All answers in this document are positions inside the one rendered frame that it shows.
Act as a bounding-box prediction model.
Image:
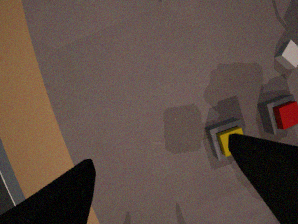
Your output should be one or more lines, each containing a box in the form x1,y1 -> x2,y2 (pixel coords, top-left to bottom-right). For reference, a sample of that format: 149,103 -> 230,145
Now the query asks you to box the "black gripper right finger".
229,133 -> 298,224

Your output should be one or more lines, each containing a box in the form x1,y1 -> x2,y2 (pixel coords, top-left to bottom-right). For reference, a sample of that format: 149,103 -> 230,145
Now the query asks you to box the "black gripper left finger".
0,159 -> 96,224

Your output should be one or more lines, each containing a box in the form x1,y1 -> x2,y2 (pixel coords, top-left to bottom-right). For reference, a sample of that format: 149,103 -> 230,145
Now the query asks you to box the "small white block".
274,40 -> 298,69

